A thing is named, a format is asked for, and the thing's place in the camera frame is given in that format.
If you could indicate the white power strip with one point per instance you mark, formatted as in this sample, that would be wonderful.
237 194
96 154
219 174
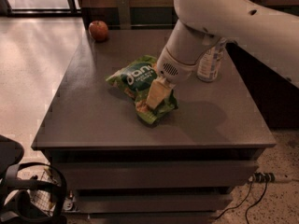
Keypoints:
269 178

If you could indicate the grey drawer cabinet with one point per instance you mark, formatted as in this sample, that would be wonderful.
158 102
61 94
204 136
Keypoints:
179 171

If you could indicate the red apple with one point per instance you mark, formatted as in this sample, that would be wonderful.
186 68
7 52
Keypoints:
98 30

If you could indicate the left metal shelf bracket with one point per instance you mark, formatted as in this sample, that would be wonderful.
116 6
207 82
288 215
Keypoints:
124 14

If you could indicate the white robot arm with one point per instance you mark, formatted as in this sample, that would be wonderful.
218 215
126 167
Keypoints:
270 36

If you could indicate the green rice chip bag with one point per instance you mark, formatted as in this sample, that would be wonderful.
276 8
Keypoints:
135 80

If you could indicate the wire mesh basket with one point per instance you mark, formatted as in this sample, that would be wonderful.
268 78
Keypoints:
40 198

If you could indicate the black office chair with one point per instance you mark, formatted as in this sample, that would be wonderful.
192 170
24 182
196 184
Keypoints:
16 206

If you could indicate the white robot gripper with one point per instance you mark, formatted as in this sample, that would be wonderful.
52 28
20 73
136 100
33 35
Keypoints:
172 66

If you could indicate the clear plastic water bottle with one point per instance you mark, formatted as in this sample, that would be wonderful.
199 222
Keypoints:
209 64

